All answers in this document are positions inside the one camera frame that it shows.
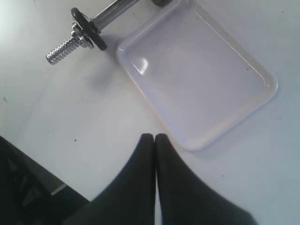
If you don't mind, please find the chrome spinlock collar nut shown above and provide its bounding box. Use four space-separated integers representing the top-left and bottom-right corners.
71 22 94 49

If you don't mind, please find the white rectangular plastic tray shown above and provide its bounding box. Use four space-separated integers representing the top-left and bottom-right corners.
116 0 278 151

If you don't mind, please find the black weight plate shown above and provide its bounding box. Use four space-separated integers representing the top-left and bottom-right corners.
71 7 107 51

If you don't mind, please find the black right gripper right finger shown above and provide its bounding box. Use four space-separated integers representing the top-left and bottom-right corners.
155 134 257 225

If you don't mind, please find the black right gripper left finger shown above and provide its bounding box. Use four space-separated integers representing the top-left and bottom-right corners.
62 134 156 225

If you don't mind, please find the chrome threaded dumbbell bar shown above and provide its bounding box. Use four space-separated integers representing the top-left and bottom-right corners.
46 0 138 65

